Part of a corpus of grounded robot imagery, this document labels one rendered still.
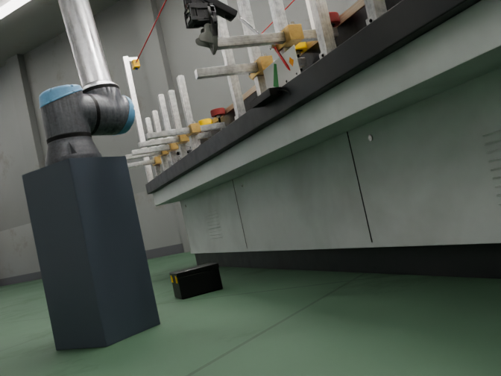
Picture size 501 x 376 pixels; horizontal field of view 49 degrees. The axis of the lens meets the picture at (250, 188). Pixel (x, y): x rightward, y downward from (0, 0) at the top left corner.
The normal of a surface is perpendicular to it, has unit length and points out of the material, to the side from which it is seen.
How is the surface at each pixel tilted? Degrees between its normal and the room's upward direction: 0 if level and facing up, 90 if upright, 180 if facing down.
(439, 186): 90
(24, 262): 90
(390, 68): 90
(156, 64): 90
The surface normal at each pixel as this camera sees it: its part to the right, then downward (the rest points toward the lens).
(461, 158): -0.91, 0.18
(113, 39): -0.53, 0.07
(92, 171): 0.82, -0.20
